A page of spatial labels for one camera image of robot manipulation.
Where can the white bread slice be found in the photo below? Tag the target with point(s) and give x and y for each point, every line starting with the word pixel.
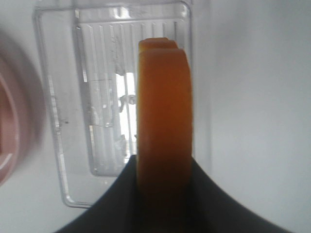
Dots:
pixel 164 112

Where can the right clear plastic tray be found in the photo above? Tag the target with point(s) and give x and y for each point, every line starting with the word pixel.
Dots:
pixel 89 58

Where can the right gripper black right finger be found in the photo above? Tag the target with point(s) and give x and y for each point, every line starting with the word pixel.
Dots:
pixel 212 210

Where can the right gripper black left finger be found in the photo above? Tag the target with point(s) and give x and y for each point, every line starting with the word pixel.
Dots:
pixel 117 211

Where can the pink round plate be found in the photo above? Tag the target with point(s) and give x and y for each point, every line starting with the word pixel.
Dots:
pixel 22 106

